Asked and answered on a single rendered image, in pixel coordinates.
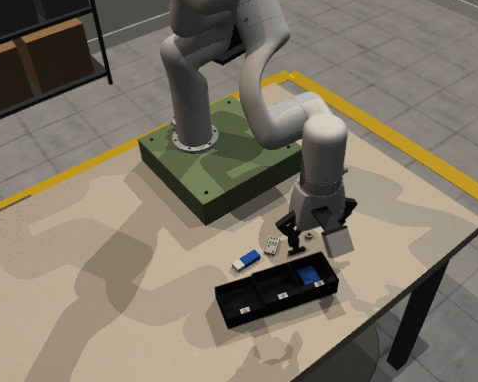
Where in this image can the blue and white eraser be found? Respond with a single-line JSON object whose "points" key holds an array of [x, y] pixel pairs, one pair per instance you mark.
{"points": [[246, 260]]}

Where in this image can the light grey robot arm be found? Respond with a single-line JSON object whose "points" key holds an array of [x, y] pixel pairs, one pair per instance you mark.
{"points": [[263, 31]]}

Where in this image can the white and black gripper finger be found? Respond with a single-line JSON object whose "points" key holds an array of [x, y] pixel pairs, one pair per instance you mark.
{"points": [[350, 204], [293, 239]]}

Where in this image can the black three-compartment bin rack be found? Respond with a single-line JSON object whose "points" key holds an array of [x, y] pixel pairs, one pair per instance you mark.
{"points": [[242, 302]]}

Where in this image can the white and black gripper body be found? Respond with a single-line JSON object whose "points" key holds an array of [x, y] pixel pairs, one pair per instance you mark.
{"points": [[303, 202]]}

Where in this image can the white domino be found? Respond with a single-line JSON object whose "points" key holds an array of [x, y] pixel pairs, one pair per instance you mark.
{"points": [[272, 245]]}

